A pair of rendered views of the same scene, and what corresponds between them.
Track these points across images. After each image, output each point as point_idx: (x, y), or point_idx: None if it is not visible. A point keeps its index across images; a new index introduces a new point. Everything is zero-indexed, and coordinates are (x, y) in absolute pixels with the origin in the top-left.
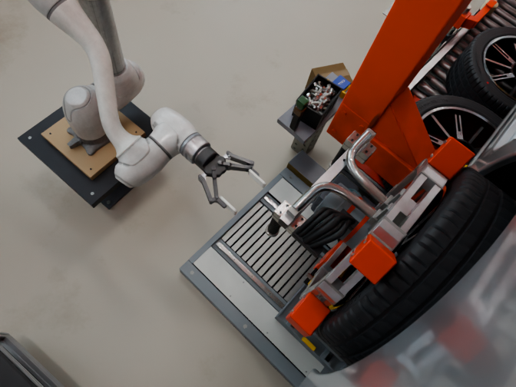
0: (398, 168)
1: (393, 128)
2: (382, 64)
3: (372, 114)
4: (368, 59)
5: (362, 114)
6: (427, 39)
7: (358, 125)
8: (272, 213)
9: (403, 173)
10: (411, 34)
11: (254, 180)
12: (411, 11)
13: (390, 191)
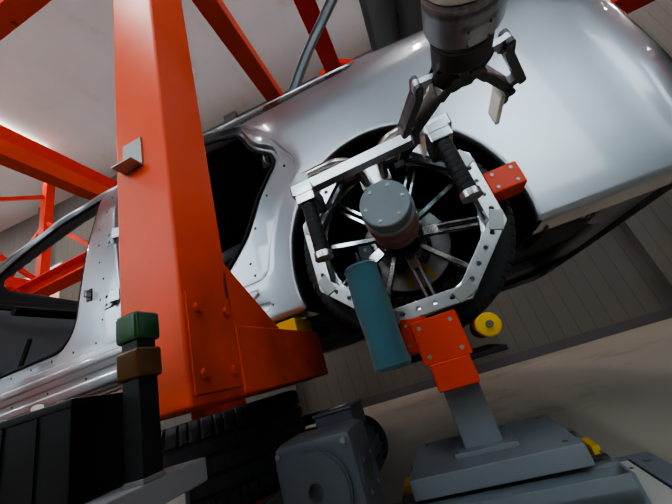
0: (276, 341)
1: (238, 290)
2: (190, 195)
3: (219, 278)
4: (175, 193)
5: (211, 289)
6: (203, 161)
7: (221, 313)
8: (447, 124)
9: (281, 342)
10: (193, 157)
11: (425, 142)
12: (181, 134)
13: (329, 279)
